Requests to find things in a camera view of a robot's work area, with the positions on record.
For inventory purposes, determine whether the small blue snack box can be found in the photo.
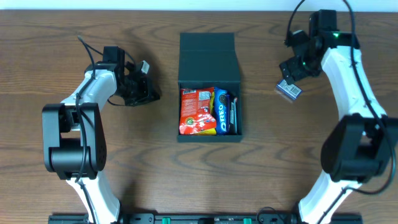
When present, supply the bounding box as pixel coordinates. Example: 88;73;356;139
275;80;302;102

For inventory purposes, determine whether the red snack bag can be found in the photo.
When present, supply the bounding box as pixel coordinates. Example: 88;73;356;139
179;87;215;135

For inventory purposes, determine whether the dark green gift box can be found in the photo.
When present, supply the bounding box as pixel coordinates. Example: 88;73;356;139
177;32;243;142

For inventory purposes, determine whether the yellow seed snack bag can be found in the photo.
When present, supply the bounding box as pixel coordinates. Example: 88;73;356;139
194;88;216;136

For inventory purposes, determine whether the blue Oreo cookie pack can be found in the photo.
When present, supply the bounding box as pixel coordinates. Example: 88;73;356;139
214;87;229;135

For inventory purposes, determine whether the dark purple chocolate bar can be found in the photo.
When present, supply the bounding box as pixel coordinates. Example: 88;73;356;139
229;97;238;134

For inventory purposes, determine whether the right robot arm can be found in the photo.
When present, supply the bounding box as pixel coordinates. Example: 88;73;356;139
279;9;397;223

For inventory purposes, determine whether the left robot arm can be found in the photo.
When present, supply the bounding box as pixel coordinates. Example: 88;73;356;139
42;46;160;223

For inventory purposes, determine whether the black mounting rail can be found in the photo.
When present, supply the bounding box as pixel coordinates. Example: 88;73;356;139
48;213;363;224

